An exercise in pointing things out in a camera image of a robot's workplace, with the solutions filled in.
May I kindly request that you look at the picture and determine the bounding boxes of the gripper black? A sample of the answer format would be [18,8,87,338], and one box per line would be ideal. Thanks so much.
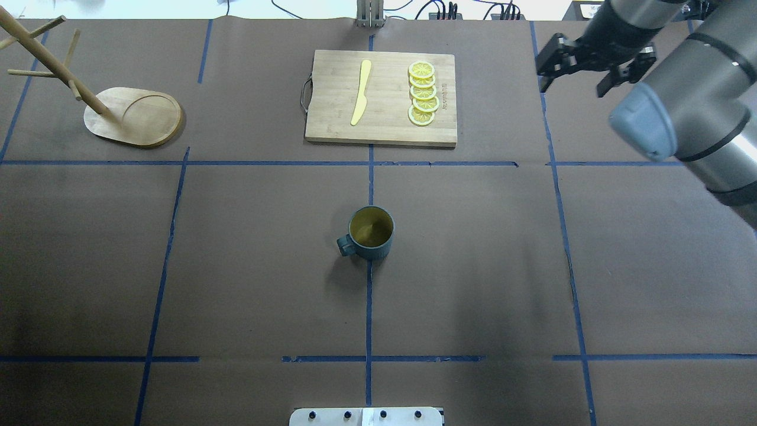
[535,33,657,98]

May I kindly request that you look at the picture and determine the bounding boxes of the teal mug yellow inside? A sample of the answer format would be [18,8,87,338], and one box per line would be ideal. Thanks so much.
[337,205,395,261]

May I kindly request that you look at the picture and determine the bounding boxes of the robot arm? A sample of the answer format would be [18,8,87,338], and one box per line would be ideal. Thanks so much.
[535,1,756,228]

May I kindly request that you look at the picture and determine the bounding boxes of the wooden cup rack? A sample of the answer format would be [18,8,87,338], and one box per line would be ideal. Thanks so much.
[1,8,186,149]

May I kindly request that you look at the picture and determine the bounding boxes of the yellow plastic knife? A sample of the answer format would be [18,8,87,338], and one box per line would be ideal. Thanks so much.
[350,59,373,127]

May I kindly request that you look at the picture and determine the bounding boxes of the bamboo cutting board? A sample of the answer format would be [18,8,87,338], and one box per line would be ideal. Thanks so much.
[305,50,458,149]

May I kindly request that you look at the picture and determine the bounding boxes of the aluminium frame post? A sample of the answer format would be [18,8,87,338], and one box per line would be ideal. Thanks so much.
[355,0,386,28]

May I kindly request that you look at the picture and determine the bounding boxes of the white pedestal column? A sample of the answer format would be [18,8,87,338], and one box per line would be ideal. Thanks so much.
[289,406,445,425]

